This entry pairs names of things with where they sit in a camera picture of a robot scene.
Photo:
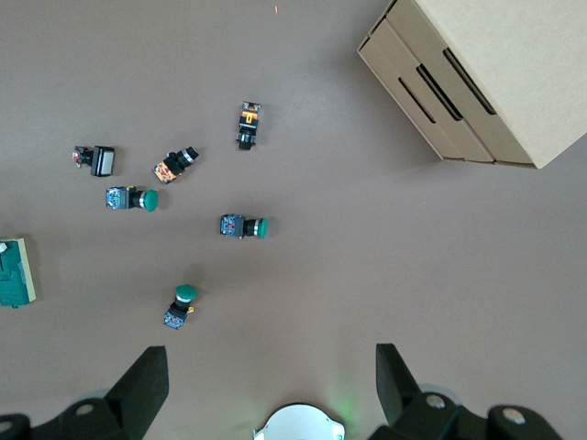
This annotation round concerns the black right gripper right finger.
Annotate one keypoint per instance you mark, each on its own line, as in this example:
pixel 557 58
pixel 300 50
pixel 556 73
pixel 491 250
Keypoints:
pixel 413 412

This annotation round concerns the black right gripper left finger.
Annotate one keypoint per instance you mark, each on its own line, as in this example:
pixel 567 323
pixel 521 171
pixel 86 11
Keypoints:
pixel 128 403

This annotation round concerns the green load switch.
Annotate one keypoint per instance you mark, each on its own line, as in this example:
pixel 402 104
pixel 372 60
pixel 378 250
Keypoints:
pixel 14 275

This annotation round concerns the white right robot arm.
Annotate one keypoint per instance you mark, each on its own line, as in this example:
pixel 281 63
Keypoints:
pixel 298 424

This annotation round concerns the green mushroom push button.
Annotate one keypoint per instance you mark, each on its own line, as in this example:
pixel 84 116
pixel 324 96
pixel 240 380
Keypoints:
pixel 120 198
pixel 234 226
pixel 180 308

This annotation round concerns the brown table cover sheet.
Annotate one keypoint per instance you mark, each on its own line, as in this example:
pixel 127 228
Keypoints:
pixel 367 275

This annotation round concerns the black square indicator button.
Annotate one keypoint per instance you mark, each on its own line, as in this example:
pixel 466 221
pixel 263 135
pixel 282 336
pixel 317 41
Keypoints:
pixel 102 161

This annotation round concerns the brown cardboard box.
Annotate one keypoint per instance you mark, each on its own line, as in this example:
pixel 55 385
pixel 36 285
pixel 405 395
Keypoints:
pixel 513 69

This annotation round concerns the black orange selector switch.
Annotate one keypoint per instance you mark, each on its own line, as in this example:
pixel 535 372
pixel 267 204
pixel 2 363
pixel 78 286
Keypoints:
pixel 249 124
pixel 173 166

